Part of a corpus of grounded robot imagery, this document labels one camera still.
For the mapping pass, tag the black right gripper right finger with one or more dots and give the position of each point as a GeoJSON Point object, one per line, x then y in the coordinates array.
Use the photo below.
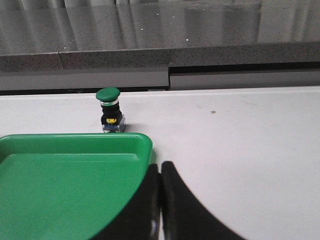
{"type": "Point", "coordinates": [183, 215]}

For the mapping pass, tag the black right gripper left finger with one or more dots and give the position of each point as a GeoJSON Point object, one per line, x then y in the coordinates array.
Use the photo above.
{"type": "Point", "coordinates": [140, 218]}

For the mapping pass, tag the green mushroom push button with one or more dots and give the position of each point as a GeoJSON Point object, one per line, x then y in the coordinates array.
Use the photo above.
{"type": "Point", "coordinates": [112, 119]}

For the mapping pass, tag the green plastic tray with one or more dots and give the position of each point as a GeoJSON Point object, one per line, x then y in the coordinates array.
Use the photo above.
{"type": "Point", "coordinates": [67, 186]}

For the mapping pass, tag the grey stone counter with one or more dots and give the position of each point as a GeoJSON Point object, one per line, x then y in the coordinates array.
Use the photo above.
{"type": "Point", "coordinates": [80, 46]}

